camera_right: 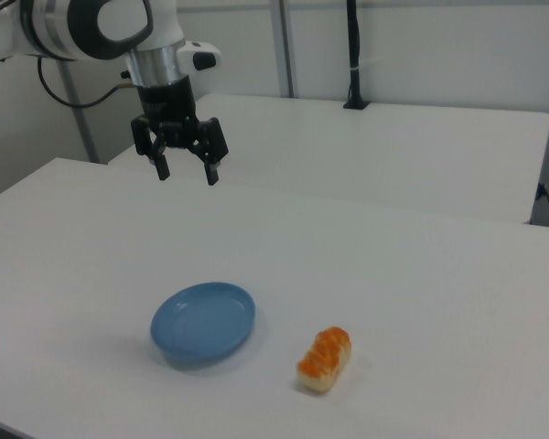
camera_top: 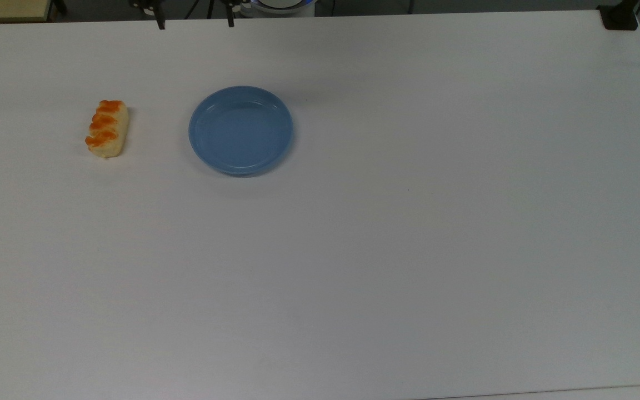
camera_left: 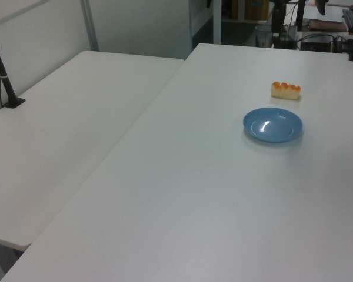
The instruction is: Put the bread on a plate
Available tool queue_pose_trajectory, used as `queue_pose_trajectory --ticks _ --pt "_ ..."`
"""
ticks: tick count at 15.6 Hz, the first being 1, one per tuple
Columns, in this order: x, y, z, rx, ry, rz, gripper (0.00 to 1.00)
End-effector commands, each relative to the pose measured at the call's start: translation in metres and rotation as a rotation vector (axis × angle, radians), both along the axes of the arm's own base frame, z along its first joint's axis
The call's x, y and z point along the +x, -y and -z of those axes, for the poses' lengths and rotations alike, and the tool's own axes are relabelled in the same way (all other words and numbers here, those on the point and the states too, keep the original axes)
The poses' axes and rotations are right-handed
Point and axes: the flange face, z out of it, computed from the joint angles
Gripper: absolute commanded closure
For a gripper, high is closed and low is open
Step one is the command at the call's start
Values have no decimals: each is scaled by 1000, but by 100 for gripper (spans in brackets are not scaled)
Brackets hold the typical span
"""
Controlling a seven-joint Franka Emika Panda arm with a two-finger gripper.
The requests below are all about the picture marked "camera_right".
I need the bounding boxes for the black camera stand pole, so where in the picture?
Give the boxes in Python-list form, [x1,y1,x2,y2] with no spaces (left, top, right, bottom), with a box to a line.
[342,0,372,112]

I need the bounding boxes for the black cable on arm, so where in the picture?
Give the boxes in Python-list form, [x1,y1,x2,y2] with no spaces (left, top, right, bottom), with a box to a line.
[37,55,136,110]

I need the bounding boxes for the grey slanted partition post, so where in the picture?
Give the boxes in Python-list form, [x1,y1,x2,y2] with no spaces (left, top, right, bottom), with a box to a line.
[56,58,101,164]

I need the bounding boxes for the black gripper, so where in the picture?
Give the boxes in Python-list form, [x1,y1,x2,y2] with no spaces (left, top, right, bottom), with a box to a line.
[130,75,231,187]

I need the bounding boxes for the orange-topped bread loaf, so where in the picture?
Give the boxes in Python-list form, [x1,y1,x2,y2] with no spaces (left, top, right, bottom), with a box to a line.
[295,326,352,394]

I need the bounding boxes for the grey vertical partition post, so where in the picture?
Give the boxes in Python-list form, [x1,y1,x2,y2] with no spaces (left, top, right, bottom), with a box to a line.
[278,0,299,99]

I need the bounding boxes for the blue round plate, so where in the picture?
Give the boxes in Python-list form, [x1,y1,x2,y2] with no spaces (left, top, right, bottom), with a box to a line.
[149,281,257,368]

